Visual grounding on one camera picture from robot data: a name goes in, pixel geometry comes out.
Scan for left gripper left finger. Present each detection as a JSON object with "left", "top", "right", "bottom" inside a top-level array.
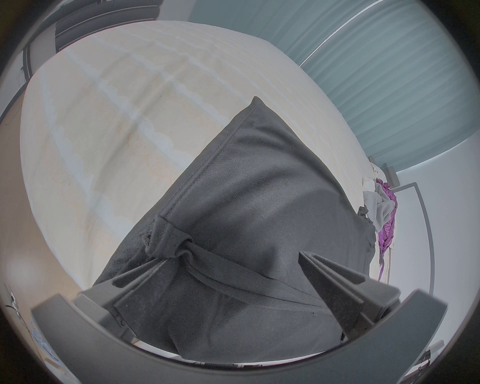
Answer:
[{"left": 77, "top": 259, "right": 178, "bottom": 343}]

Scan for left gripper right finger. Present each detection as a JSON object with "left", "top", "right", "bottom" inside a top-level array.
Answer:
[{"left": 298, "top": 250, "right": 401, "bottom": 341}]

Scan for black T-shirt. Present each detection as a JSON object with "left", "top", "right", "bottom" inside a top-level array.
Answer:
[{"left": 92, "top": 95, "right": 377, "bottom": 364}]

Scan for bed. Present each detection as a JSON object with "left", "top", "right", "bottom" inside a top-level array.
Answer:
[{"left": 19, "top": 20, "right": 436, "bottom": 361}]

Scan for purple satin garment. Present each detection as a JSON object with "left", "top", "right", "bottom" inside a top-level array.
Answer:
[{"left": 375, "top": 178, "right": 397, "bottom": 280}]

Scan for grey knit garment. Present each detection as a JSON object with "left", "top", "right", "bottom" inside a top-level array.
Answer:
[{"left": 362, "top": 189, "right": 398, "bottom": 229}]

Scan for grey bedside table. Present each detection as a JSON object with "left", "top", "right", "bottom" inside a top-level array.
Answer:
[{"left": 382, "top": 163, "right": 400, "bottom": 188}]

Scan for white printed pillow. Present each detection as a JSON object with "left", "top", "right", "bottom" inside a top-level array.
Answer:
[{"left": 368, "top": 157, "right": 388, "bottom": 184}]

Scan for blue-green curtain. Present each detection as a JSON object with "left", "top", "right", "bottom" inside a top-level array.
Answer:
[
  {"left": 300, "top": 0, "right": 480, "bottom": 171},
  {"left": 187, "top": 0, "right": 376, "bottom": 67}
]

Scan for black chest of drawers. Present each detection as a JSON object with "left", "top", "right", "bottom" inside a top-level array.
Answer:
[{"left": 22, "top": 0, "right": 163, "bottom": 81}]

